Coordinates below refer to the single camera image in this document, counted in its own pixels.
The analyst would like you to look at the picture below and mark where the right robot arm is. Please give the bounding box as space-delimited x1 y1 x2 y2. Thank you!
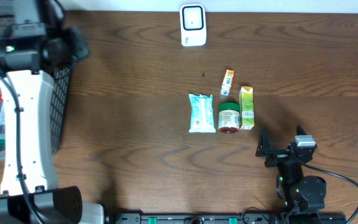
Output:
255 126 326 223

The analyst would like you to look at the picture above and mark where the green lid spice jar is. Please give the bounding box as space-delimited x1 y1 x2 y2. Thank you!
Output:
218 103 240 134

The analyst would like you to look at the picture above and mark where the white barcode scanner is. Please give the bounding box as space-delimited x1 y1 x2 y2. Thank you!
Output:
179 4 207 47

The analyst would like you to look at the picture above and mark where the orange tissue packet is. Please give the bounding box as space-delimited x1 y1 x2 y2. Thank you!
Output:
221 69 235 96

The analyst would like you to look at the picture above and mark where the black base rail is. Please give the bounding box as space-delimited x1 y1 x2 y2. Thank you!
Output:
104 211 347 224

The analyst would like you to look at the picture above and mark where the white teal snack packet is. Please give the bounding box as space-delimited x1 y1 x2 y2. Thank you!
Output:
189 93 216 133

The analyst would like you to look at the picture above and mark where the green juice carton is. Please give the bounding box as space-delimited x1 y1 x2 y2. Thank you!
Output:
239 86 255 130

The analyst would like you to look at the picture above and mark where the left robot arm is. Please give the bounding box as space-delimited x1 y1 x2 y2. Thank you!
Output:
0 1 108 223

